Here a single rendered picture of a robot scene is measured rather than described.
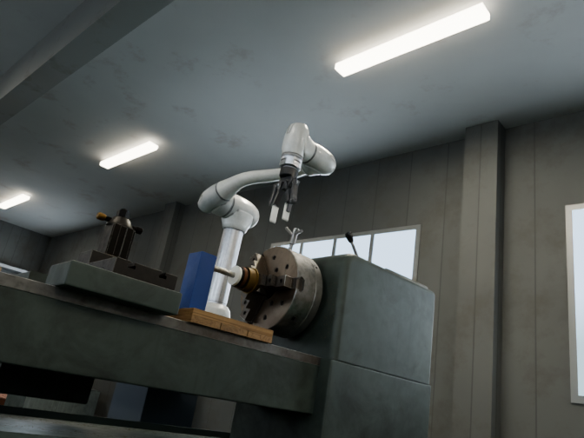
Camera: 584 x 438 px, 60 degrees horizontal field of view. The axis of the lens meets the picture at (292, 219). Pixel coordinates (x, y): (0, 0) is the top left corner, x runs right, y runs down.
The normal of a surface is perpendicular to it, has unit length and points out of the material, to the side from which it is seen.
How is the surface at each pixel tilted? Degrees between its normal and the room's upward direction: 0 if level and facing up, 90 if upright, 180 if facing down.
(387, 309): 90
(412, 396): 90
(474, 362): 90
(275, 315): 90
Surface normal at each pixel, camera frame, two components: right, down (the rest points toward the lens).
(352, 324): 0.68, -0.15
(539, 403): -0.66, -0.36
